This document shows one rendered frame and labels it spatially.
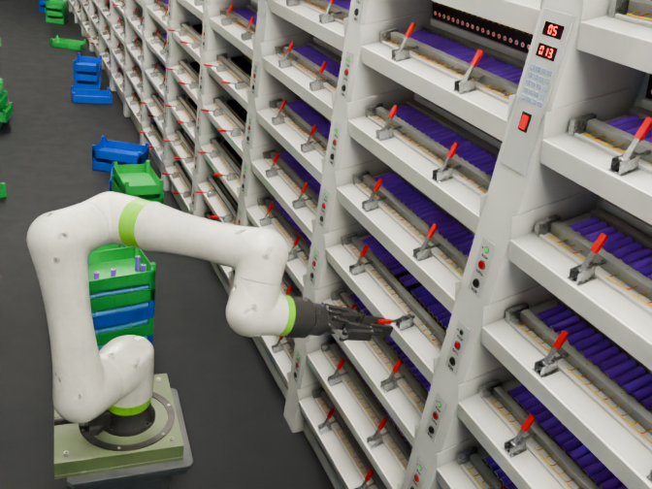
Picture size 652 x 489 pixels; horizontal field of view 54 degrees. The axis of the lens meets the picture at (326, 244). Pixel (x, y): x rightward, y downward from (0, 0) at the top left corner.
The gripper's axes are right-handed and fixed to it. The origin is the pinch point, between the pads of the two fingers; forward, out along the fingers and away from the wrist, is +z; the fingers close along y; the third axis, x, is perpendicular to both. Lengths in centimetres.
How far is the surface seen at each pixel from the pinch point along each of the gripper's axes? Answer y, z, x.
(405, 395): 4.5, 15.5, -17.0
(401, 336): 3.0, 6.1, -0.2
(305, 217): -62, 7, 1
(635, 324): 56, -3, 39
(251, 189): -113, 11, -11
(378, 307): -9.8, 6.6, 0.1
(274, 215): -101, 18, -16
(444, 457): 27.6, 11.7, -16.2
